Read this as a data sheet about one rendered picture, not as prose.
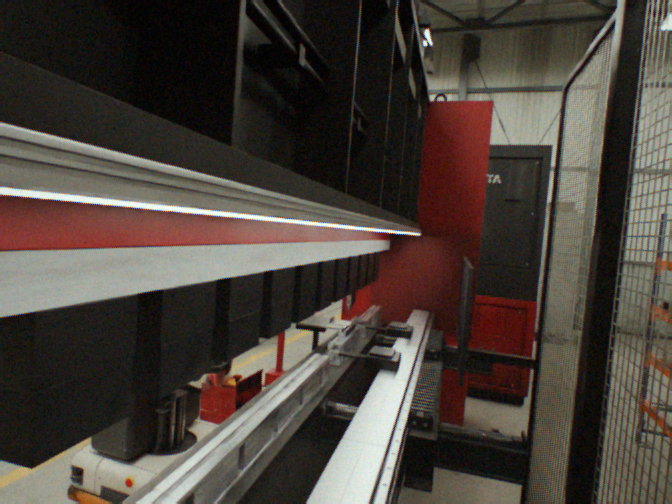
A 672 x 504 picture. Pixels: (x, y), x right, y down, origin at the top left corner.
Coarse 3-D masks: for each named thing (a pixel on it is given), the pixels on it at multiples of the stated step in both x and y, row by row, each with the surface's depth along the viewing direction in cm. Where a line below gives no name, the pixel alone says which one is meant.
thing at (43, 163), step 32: (0, 128) 19; (0, 160) 19; (32, 160) 20; (64, 160) 22; (96, 160) 24; (128, 160) 26; (64, 192) 22; (96, 192) 24; (128, 192) 26; (160, 192) 29; (192, 192) 33; (224, 192) 37; (256, 192) 43; (352, 224) 85; (384, 224) 124
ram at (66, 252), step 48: (0, 240) 40; (48, 240) 44; (96, 240) 50; (144, 240) 58; (192, 240) 69; (240, 240) 84; (288, 240) 109; (336, 240) 154; (384, 240) 261; (0, 288) 40; (48, 288) 45; (96, 288) 51; (144, 288) 59
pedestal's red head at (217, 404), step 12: (204, 384) 170; (228, 384) 178; (240, 384) 167; (252, 384) 175; (204, 396) 170; (216, 396) 168; (228, 396) 166; (240, 396) 175; (252, 396) 176; (204, 408) 170; (216, 408) 168; (228, 408) 166; (204, 420) 170; (216, 420) 168
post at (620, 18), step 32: (640, 0) 85; (640, 32) 85; (608, 96) 91; (640, 96) 86; (608, 128) 89; (608, 160) 88; (608, 192) 88; (608, 224) 88; (608, 256) 88; (608, 288) 88; (608, 320) 88; (576, 384) 94; (608, 384) 89; (576, 416) 92; (576, 448) 91; (576, 480) 91
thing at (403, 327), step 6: (390, 324) 197; (396, 324) 198; (402, 324) 199; (408, 324) 201; (384, 330) 200; (390, 330) 195; (396, 330) 194; (402, 330) 193; (408, 330) 193; (390, 336) 195; (396, 336) 194; (402, 336) 194; (408, 336) 193
